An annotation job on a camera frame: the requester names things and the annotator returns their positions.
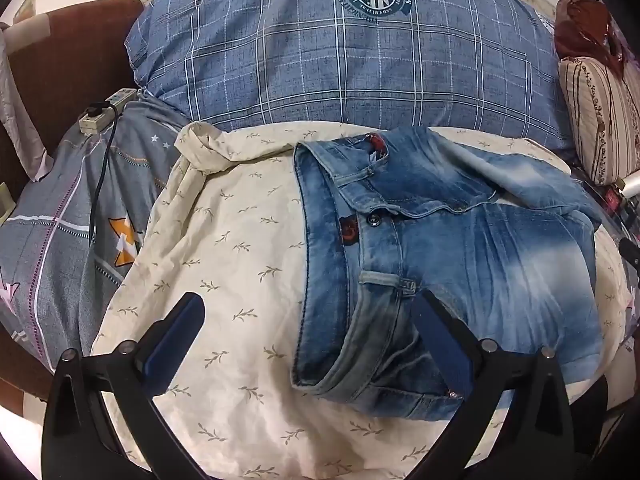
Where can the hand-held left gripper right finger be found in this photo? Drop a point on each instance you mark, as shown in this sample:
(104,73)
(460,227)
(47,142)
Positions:
(445,355)

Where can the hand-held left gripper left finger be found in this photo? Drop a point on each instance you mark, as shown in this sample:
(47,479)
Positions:
(175,342)

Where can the blue denim pants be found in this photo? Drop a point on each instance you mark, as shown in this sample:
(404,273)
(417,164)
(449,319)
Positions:
(450,240)

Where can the cream leaf-print bed sheet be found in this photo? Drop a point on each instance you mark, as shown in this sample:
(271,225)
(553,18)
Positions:
(225,240)

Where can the grey star-print quilt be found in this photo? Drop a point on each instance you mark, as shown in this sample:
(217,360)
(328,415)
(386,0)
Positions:
(60,250)

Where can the red box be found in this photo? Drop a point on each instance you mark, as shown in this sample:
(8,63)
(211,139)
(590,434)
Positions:
(617,205)

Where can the white power strip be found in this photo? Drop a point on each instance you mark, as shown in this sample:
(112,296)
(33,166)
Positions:
(100,119)

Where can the cream striped floral pillow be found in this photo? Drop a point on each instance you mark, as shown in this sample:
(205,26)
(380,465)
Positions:
(600,115)

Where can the brown headboard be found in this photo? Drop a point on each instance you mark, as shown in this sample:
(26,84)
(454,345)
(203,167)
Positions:
(65,65)

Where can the pink cloth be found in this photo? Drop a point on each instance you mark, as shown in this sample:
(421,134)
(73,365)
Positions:
(15,90)

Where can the blue plaid pillow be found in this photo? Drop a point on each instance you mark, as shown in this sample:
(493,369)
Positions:
(325,60)

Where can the red plastic bag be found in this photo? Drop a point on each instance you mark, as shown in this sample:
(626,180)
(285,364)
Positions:
(585,30)

